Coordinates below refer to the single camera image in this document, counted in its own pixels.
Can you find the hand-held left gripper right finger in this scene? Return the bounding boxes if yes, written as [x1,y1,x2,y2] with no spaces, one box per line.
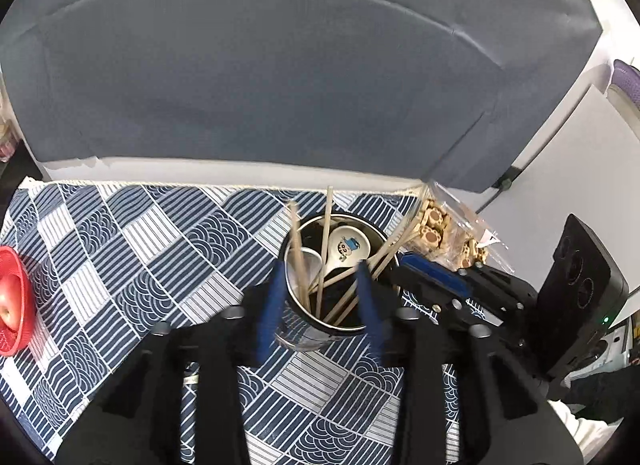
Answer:
[356,261,585,465]

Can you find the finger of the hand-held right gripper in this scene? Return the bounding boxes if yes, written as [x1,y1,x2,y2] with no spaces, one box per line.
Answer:
[397,251,539,309]
[387,270,531,347]

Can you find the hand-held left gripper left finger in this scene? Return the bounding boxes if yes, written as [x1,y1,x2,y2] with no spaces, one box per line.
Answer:
[55,257,288,465]

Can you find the bamboo chopstick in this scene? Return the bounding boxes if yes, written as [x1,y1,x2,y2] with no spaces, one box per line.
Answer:
[325,225,418,325]
[287,200,315,317]
[307,240,401,296]
[320,186,334,296]

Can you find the large cartoon print spoon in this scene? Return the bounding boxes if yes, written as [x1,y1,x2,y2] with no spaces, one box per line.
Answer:
[325,225,373,286]

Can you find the black utensil holder cup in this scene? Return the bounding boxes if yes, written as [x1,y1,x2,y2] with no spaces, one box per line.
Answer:
[277,214,401,353]

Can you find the person's right forearm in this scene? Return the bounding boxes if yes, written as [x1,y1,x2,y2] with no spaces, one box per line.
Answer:
[547,367,638,463]

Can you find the clear bag of cookies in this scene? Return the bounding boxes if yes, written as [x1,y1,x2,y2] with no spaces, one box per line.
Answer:
[400,180,506,273]

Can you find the blue white patterned tablecloth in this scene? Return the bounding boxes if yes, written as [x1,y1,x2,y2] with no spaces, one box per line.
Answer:
[0,179,501,465]

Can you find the purple fabric item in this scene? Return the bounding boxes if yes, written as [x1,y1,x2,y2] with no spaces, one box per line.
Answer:
[606,59,640,113]

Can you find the grey fabric sofa back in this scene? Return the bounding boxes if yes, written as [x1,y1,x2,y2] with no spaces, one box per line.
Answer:
[0,0,606,193]

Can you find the red plastic basket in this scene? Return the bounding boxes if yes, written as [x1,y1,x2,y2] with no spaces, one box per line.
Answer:
[0,245,37,357]

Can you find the red apple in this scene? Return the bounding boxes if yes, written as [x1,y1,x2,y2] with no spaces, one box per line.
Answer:
[0,277,22,331]

